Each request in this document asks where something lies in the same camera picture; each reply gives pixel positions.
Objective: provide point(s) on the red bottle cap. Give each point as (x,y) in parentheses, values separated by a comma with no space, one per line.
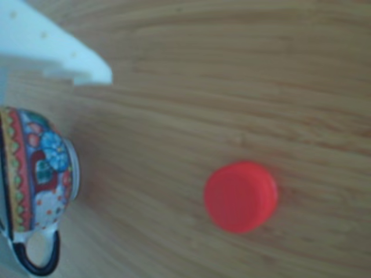
(237,197)

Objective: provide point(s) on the colourful patterned cup, black rim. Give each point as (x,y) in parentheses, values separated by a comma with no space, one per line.
(43,173)

